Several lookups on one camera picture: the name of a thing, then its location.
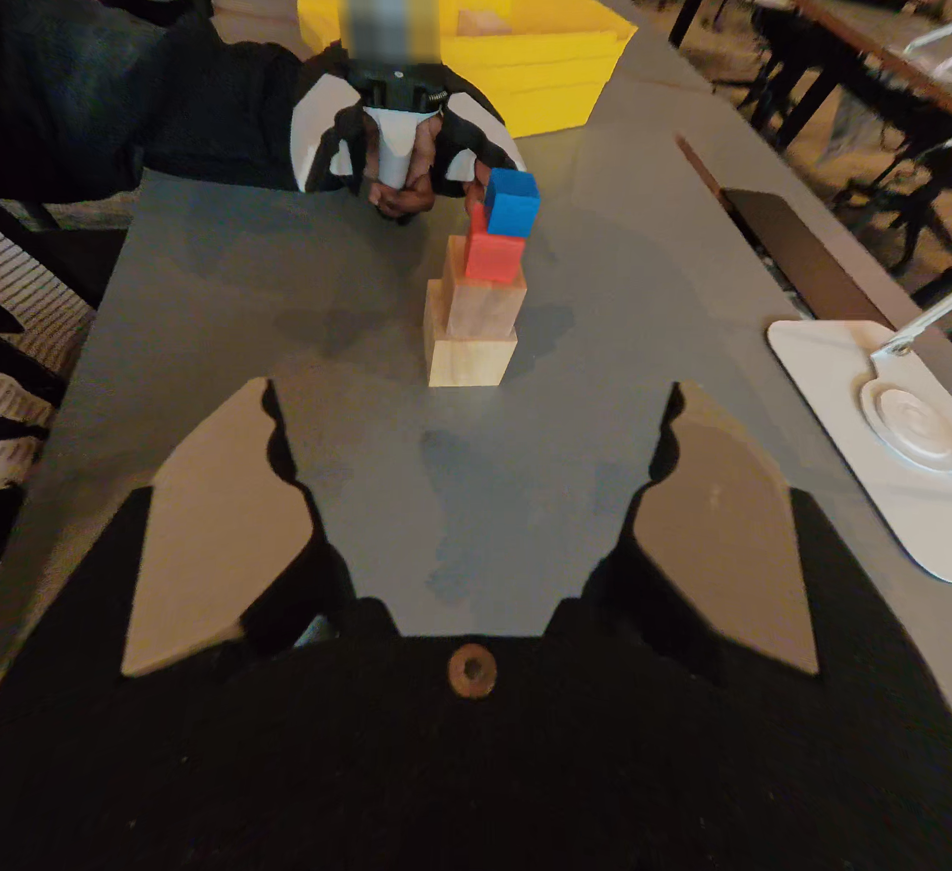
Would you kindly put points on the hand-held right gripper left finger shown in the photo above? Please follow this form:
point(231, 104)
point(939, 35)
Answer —
point(208, 536)

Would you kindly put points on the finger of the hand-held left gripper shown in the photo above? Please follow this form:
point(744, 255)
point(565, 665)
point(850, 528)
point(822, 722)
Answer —
point(316, 127)
point(484, 127)

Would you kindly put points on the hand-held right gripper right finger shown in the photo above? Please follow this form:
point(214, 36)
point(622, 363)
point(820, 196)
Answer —
point(737, 536)

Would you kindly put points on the tiny blue cube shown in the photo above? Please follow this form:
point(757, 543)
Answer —
point(512, 202)

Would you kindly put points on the small red cube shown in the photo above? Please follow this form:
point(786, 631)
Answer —
point(494, 254)

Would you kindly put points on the medium wooden cube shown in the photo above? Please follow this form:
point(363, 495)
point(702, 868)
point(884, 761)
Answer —
point(484, 306)

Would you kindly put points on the large wooden cube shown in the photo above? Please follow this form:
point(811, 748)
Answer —
point(469, 358)

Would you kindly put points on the person's left forearm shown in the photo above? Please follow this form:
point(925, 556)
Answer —
point(142, 105)

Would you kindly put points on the yellow plastic bin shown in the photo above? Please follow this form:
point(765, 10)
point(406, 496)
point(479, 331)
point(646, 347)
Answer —
point(491, 45)

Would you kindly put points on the white document stand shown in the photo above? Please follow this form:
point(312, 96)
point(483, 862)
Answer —
point(885, 425)

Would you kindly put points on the long wooden office table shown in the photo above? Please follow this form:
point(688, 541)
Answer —
point(863, 1)

